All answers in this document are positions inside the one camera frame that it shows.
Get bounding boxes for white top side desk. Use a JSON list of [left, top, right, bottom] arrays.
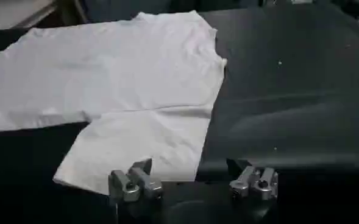
[[0, 0, 58, 32]]

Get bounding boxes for white shirt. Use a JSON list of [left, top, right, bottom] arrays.
[[0, 10, 228, 195]]

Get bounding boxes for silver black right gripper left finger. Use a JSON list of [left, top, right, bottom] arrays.
[[107, 157, 164, 203]]

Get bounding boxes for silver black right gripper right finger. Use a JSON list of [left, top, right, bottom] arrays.
[[226, 158, 279, 201]]

